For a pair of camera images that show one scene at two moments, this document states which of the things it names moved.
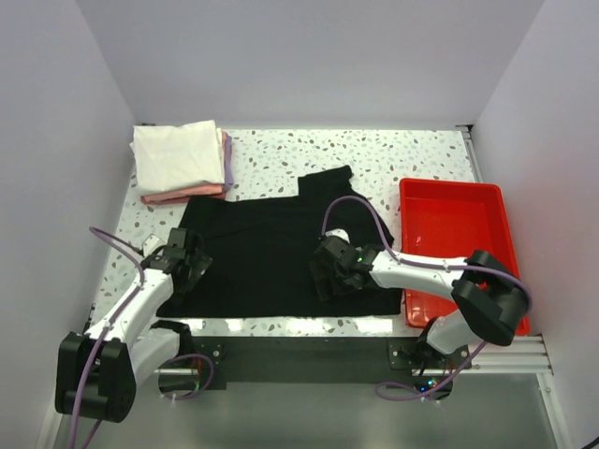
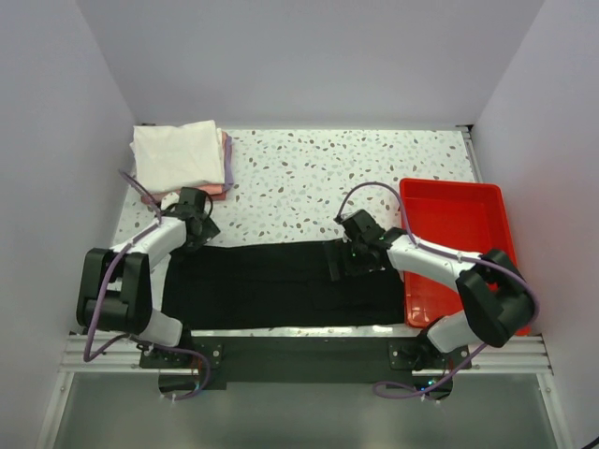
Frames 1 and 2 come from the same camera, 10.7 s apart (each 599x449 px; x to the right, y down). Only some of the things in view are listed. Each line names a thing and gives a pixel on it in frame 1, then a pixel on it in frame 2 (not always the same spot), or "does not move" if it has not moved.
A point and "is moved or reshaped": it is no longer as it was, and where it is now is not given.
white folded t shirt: (179, 156) does not move
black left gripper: (198, 263) -> (208, 231)
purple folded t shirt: (228, 164) does not move
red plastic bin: (445, 221) does not move
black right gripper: (321, 271) -> (338, 249)
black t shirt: (261, 247) is moved or reshaped
